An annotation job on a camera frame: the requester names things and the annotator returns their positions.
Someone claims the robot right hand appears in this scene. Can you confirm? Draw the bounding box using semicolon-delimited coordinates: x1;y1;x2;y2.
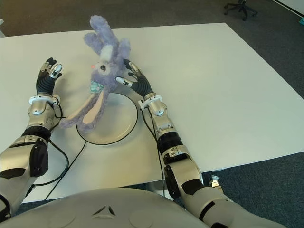
115;58;154;98

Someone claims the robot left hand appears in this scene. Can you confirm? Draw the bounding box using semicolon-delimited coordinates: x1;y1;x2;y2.
35;57;64;97

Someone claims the purple plush bunny doll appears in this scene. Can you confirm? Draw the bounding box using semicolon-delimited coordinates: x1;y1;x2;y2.
58;15;132;134

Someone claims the white plate black rim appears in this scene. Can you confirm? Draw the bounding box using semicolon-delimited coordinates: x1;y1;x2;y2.
76;92;139;146

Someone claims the white table leg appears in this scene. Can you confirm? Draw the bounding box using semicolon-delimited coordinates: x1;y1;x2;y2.
146;181;174;199

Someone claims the black office chair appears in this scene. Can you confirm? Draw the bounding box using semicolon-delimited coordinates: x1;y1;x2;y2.
224;0;258;21

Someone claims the silver robot torso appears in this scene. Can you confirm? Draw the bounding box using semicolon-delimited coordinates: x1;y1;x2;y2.
0;187;209;228

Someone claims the thin black looping cable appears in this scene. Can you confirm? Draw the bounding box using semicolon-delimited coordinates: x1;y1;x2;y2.
44;104;87;200

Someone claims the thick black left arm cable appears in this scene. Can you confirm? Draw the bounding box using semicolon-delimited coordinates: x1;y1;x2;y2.
23;140;70;192

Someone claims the long black right arm cable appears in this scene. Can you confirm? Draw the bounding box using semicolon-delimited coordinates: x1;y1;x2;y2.
142;106;166;198

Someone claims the metal bracket under table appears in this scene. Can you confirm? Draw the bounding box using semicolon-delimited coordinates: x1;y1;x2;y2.
210;175;221;189

